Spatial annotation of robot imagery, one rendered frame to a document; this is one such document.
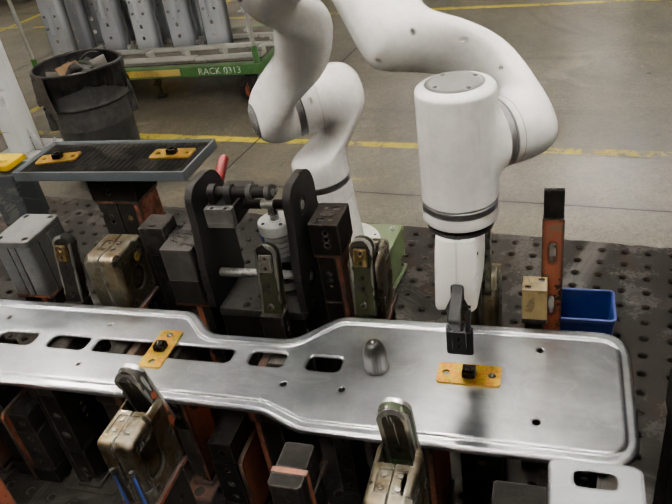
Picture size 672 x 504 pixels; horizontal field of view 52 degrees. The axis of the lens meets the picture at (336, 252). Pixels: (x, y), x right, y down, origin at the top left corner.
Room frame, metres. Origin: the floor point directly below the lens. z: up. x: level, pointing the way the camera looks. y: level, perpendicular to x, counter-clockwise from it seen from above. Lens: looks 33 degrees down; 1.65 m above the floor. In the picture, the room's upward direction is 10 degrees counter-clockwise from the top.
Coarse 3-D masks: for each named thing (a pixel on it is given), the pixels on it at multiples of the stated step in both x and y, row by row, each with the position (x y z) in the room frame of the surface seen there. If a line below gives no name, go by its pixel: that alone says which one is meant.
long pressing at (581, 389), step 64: (0, 320) 0.99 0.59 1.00; (64, 320) 0.95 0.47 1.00; (128, 320) 0.92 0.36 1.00; (192, 320) 0.89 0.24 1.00; (384, 320) 0.81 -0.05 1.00; (0, 384) 0.83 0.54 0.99; (64, 384) 0.79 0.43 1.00; (192, 384) 0.74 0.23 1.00; (256, 384) 0.72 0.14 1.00; (320, 384) 0.70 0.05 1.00; (384, 384) 0.68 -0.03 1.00; (448, 384) 0.66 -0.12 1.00; (512, 384) 0.64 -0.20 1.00; (576, 384) 0.62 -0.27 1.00; (448, 448) 0.56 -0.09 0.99; (512, 448) 0.54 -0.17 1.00; (576, 448) 0.52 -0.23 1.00
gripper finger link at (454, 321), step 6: (456, 288) 0.62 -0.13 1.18; (462, 288) 0.62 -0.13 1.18; (456, 294) 0.61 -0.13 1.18; (462, 294) 0.62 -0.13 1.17; (450, 300) 0.61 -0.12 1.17; (456, 300) 0.61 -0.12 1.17; (450, 306) 0.60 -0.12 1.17; (456, 306) 0.60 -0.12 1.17; (450, 312) 0.60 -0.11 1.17; (456, 312) 0.59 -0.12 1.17; (450, 318) 0.59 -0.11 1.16; (456, 318) 0.59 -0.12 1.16; (450, 324) 0.59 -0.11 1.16; (456, 324) 0.59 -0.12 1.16; (456, 330) 0.60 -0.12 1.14
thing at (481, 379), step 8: (440, 368) 0.68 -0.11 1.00; (448, 368) 0.68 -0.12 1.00; (456, 368) 0.68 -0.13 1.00; (464, 368) 0.67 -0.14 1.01; (472, 368) 0.66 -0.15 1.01; (480, 368) 0.67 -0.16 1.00; (488, 368) 0.67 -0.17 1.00; (496, 368) 0.67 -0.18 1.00; (440, 376) 0.67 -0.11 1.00; (448, 376) 0.67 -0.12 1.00; (456, 376) 0.66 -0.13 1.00; (464, 376) 0.66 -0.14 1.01; (472, 376) 0.66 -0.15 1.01; (480, 376) 0.66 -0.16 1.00; (496, 376) 0.65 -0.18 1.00; (456, 384) 0.65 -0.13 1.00; (464, 384) 0.65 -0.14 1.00; (472, 384) 0.65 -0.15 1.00; (480, 384) 0.64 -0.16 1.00; (488, 384) 0.64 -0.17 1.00; (496, 384) 0.64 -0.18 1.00
